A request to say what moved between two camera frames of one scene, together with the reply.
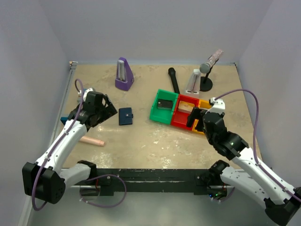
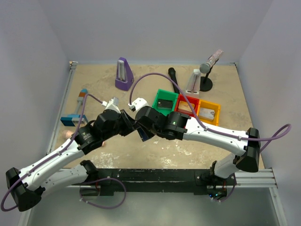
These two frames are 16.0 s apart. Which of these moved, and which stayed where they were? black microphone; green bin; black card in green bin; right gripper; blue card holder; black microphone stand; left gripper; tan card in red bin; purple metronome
Moved: left gripper; right gripper; blue card holder
Stayed: black card in green bin; black microphone; purple metronome; green bin; black microphone stand; tan card in red bin
